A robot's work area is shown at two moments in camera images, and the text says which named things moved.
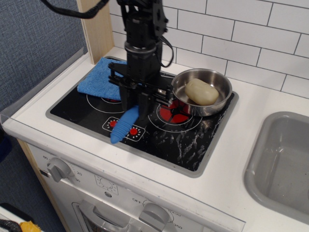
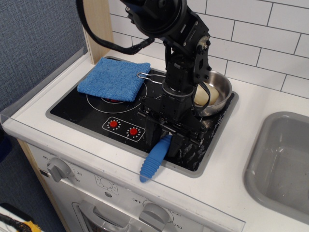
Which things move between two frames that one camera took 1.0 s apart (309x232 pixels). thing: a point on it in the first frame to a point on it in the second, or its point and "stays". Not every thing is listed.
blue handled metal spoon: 125,124 to 154,155
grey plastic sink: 276,170 stays
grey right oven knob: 154,215 stays
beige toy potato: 202,92 stays
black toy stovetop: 182,143 stays
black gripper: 142,70 to 172,113
